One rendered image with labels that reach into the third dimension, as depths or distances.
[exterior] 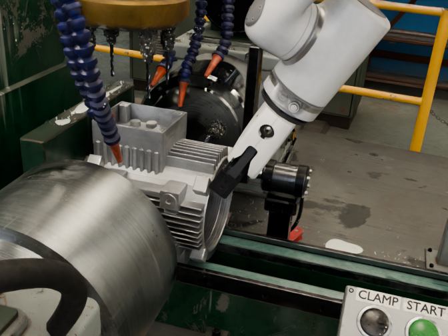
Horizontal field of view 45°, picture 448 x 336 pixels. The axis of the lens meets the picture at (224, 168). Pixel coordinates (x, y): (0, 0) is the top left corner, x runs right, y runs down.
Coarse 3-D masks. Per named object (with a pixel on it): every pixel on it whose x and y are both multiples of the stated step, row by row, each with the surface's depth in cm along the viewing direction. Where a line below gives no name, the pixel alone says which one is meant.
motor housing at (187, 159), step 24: (192, 144) 87; (120, 168) 85; (168, 168) 84; (192, 168) 83; (216, 168) 84; (144, 192) 82; (192, 192) 82; (168, 216) 83; (192, 216) 81; (216, 216) 96; (192, 240) 82; (216, 240) 93
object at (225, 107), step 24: (192, 72) 104; (216, 72) 106; (240, 72) 112; (144, 96) 110; (168, 96) 107; (192, 96) 106; (216, 96) 104; (240, 96) 104; (192, 120) 108; (216, 120) 106; (240, 120) 105; (216, 144) 108
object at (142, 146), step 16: (112, 112) 89; (128, 112) 91; (144, 112) 92; (160, 112) 91; (176, 112) 89; (96, 128) 84; (128, 128) 82; (144, 128) 87; (176, 128) 86; (96, 144) 85; (128, 144) 84; (144, 144) 83; (160, 144) 82; (112, 160) 85; (128, 160) 85; (144, 160) 84; (160, 160) 83
